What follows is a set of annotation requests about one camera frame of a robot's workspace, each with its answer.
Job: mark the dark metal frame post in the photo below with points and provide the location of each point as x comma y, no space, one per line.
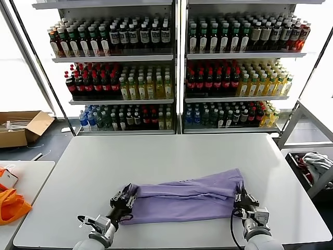
317,60
48,75

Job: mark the red cap cola bottle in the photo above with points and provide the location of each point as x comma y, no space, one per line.
209,83
70,88
227,82
235,82
79,88
88,88
199,83
190,83
218,82
114,87
97,87
105,87

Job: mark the red garment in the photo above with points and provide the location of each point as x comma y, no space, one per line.
301,162

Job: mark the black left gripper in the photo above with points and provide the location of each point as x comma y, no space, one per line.
118,209

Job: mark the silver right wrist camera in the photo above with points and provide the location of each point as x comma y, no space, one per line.
260,216

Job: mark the dark label drink bottle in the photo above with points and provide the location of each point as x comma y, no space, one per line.
276,34
286,34

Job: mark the white and orange carton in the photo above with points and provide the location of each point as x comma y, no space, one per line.
9,178

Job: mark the yellow juice bottle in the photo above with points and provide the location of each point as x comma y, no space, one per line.
168,89
150,90
270,88
244,88
253,88
159,90
279,87
141,90
287,87
124,91
133,91
261,88

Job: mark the orange fabric bag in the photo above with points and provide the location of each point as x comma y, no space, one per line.
13,205

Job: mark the black storage bin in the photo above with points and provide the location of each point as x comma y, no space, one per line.
294,159

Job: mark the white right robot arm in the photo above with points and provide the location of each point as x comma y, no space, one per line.
256,234

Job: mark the grey metal shelving unit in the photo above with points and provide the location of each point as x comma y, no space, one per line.
234,55
112,58

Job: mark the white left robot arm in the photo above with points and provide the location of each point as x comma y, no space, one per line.
109,234

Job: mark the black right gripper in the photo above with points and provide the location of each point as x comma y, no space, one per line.
247,204

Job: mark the white cap dark bottle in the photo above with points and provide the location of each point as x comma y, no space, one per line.
133,36
155,35
144,35
123,36
114,36
165,35

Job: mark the white floor strip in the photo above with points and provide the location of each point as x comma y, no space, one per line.
38,155

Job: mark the small white floor object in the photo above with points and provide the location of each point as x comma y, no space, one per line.
66,129

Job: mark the grey white garment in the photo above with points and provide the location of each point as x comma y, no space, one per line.
316,162

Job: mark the grey metal frame table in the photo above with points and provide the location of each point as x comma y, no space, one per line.
288,122

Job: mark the red drink bottle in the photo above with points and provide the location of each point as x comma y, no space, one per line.
296,35
304,34

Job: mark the light grey window beam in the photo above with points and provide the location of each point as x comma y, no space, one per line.
34,74

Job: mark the purple printed t-shirt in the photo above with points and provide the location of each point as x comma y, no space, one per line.
182,205

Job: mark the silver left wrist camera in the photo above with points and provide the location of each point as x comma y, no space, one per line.
102,222

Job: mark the beige label dark bottle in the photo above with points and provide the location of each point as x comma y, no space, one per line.
266,34
256,35

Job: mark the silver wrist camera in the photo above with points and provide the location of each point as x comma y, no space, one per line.
102,222
260,216

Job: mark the brown cardboard box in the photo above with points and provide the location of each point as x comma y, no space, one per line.
39,125

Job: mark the white side table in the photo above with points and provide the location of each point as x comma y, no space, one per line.
36,177

